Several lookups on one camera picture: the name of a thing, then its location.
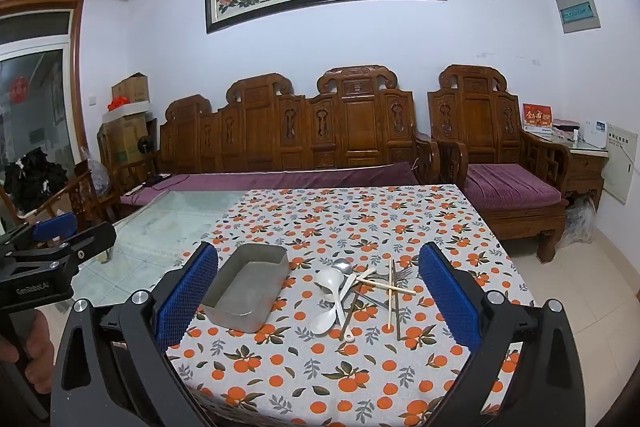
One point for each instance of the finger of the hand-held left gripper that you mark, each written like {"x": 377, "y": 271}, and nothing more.
{"x": 90, "y": 242}
{"x": 55, "y": 227}

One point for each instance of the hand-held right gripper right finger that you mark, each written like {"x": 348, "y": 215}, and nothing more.
{"x": 445, "y": 292}

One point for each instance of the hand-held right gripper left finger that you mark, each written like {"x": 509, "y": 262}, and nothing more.
{"x": 185, "y": 292}

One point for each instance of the metal fork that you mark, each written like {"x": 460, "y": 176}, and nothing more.
{"x": 375, "y": 299}
{"x": 402, "y": 275}

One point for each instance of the dark brown chopstick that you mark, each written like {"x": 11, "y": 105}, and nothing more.
{"x": 397, "y": 307}
{"x": 351, "y": 307}

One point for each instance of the rectangular metal tray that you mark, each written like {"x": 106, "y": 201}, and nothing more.
{"x": 240, "y": 292}

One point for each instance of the light bamboo chopstick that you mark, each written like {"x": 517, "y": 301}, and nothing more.
{"x": 388, "y": 297}
{"x": 390, "y": 286}

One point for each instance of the large round metal spoon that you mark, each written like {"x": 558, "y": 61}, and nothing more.
{"x": 342, "y": 265}

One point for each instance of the large white ceramic spoon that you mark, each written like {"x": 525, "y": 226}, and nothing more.
{"x": 327, "y": 282}

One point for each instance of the white plastic spork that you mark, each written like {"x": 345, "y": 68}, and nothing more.
{"x": 324, "y": 319}

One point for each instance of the person's left hand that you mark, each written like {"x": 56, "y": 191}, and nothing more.
{"x": 40, "y": 347}

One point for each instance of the wooden side chair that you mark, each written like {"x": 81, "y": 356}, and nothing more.
{"x": 82, "y": 199}

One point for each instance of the black cloth pile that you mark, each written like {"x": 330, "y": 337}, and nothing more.
{"x": 35, "y": 179}

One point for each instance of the clear plastic bag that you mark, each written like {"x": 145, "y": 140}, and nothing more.
{"x": 97, "y": 177}

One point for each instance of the large cardboard box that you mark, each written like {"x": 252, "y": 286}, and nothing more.
{"x": 125, "y": 142}

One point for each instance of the orange print tablecloth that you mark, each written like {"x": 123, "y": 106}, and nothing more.
{"x": 350, "y": 217}

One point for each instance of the square purple armchair cushion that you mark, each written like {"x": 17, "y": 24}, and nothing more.
{"x": 510, "y": 187}

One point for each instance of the red plastic bag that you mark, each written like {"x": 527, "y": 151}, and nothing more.
{"x": 119, "y": 103}

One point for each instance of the red round window decal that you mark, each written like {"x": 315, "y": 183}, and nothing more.
{"x": 19, "y": 89}

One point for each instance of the long purple sofa cushion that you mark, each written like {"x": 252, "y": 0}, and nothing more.
{"x": 280, "y": 179}

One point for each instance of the crumpled plastic bag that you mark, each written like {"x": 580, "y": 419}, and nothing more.
{"x": 580, "y": 222}

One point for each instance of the small cardboard box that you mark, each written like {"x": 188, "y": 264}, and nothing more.
{"x": 132, "y": 89}

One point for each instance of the carved wooden armchair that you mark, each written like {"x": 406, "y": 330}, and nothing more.
{"x": 475, "y": 117}

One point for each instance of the carved wooden sofa bench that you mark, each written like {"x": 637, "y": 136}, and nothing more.
{"x": 260, "y": 127}

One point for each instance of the wooden side table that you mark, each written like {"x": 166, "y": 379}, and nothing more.
{"x": 585, "y": 167}

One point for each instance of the red gift box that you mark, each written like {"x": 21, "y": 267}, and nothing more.
{"x": 537, "y": 118}

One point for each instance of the flat white box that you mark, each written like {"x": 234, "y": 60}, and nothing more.
{"x": 565, "y": 129}

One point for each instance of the white box device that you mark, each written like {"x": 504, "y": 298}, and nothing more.
{"x": 594, "y": 133}

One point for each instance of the white electrical panel box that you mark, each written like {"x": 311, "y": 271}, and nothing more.
{"x": 579, "y": 12}

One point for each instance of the wooden door frame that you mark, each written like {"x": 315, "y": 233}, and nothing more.
{"x": 75, "y": 57}

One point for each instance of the white wall cabinet panel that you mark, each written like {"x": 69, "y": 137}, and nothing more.
{"x": 620, "y": 167}

